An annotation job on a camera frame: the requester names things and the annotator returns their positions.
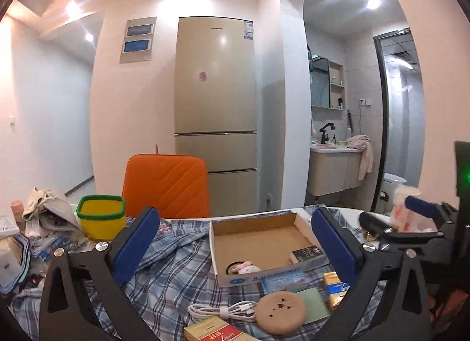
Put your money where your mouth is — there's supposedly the beige sink vanity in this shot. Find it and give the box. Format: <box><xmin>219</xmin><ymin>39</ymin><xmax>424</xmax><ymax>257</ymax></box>
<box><xmin>308</xmin><ymin>146</ymin><xmax>364</xmax><ymax>196</ymax></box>

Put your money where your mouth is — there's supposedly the beige refrigerator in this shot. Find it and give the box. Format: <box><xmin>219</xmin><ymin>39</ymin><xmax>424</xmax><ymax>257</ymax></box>
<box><xmin>174</xmin><ymin>16</ymin><xmax>258</xmax><ymax>217</ymax></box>

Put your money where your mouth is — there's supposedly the blue face mask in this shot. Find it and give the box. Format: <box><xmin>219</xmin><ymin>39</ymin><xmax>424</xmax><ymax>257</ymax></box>
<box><xmin>261</xmin><ymin>269</ymin><xmax>307</xmax><ymax>294</ymax></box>

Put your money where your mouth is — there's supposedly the black faucet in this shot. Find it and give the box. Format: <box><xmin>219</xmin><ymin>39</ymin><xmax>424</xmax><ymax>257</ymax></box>
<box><xmin>319</xmin><ymin>123</ymin><xmax>335</xmax><ymax>144</ymax></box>

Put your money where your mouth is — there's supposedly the green notepad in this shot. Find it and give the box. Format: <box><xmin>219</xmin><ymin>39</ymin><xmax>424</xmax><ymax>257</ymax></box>
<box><xmin>296</xmin><ymin>287</ymin><xmax>331</xmax><ymax>324</ymax></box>

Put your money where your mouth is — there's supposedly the pink bottle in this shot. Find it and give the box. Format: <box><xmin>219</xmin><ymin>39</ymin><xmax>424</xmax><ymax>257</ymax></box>
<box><xmin>11</xmin><ymin>200</ymin><xmax>26</xmax><ymax>233</ymax></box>

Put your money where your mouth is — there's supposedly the pink towel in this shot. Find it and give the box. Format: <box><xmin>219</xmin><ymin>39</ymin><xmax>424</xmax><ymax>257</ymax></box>
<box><xmin>347</xmin><ymin>135</ymin><xmax>374</xmax><ymax>181</ymax></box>

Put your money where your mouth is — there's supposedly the blue trimmed white pouch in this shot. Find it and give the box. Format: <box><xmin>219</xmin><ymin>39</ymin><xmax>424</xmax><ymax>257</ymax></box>
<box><xmin>0</xmin><ymin>234</ymin><xmax>32</xmax><ymax>294</ymax></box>

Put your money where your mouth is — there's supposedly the white cable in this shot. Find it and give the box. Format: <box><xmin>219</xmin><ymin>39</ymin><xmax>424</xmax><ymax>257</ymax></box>
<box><xmin>188</xmin><ymin>301</ymin><xmax>259</xmax><ymax>323</ymax></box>

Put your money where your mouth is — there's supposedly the pink white plush toy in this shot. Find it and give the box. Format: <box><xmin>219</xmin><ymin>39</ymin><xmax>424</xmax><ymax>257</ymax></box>
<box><xmin>226</xmin><ymin>260</ymin><xmax>259</xmax><ymax>276</ymax></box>

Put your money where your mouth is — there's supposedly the black framed glass door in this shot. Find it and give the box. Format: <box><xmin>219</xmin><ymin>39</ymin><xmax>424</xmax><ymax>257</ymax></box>
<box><xmin>372</xmin><ymin>28</ymin><xmax>421</xmax><ymax>213</ymax></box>

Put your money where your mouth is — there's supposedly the tissue pack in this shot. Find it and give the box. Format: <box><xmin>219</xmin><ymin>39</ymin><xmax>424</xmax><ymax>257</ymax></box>
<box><xmin>389</xmin><ymin>184</ymin><xmax>423</xmax><ymax>232</ymax></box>

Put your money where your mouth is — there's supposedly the shallow cardboard box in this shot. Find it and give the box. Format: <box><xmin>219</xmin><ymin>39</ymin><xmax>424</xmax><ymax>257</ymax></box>
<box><xmin>209</xmin><ymin>209</ymin><xmax>331</xmax><ymax>288</ymax></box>

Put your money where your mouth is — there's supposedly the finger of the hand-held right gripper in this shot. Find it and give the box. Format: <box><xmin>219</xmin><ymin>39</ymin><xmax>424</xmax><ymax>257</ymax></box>
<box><xmin>359</xmin><ymin>211</ymin><xmax>456</xmax><ymax>266</ymax></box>
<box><xmin>405</xmin><ymin>196</ymin><xmax>460</xmax><ymax>233</ymax></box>

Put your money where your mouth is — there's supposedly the red and gold box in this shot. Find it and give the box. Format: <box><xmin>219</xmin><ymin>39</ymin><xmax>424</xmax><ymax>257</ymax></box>
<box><xmin>184</xmin><ymin>317</ymin><xmax>254</xmax><ymax>341</ymax></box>

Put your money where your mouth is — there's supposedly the orange padded chair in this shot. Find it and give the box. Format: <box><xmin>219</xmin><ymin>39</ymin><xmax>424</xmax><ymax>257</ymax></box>
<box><xmin>122</xmin><ymin>154</ymin><xmax>211</xmax><ymax>219</ymax></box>

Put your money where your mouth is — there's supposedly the round brown cookie-shaped pad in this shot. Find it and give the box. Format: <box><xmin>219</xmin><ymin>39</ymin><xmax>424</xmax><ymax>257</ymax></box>
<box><xmin>255</xmin><ymin>291</ymin><xmax>307</xmax><ymax>335</ymax></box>

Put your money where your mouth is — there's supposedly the blue plaid cloth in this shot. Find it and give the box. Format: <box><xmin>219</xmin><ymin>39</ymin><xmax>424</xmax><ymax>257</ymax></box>
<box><xmin>9</xmin><ymin>209</ymin><xmax>386</xmax><ymax>341</ymax></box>

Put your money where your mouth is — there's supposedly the pile of crumpled bags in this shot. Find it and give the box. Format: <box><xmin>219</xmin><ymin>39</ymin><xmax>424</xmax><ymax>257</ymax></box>
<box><xmin>23</xmin><ymin>188</ymin><xmax>79</xmax><ymax>263</ymax></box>

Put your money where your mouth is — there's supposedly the black printed box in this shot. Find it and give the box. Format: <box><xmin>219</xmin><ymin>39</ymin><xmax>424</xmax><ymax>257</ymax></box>
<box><xmin>290</xmin><ymin>246</ymin><xmax>325</xmax><ymax>264</ymax></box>

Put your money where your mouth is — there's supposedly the white toilet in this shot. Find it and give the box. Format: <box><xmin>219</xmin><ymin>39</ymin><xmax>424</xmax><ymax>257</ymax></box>
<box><xmin>382</xmin><ymin>172</ymin><xmax>407</xmax><ymax>213</ymax></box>

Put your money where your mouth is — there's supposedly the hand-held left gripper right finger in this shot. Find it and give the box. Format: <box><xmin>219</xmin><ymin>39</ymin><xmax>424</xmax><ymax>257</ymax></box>
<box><xmin>311</xmin><ymin>207</ymin><xmax>430</xmax><ymax>341</ymax></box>

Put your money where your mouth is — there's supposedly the bathroom mirror cabinet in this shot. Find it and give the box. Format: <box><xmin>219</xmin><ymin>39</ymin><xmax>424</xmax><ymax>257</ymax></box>
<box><xmin>310</xmin><ymin>55</ymin><xmax>346</xmax><ymax>110</ymax></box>

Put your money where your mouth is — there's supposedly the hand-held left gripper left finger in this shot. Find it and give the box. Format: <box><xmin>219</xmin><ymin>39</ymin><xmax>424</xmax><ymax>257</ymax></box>
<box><xmin>38</xmin><ymin>207</ymin><xmax>166</xmax><ymax>341</ymax></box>

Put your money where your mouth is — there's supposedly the grey wall panel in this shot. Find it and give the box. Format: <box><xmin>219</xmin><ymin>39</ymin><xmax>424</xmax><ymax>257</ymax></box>
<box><xmin>119</xmin><ymin>16</ymin><xmax>157</xmax><ymax>64</ymax></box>

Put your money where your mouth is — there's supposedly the yellow container with green rim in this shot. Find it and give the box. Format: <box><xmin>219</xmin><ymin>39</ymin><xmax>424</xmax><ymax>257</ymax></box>
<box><xmin>76</xmin><ymin>195</ymin><xmax>126</xmax><ymax>242</ymax></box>

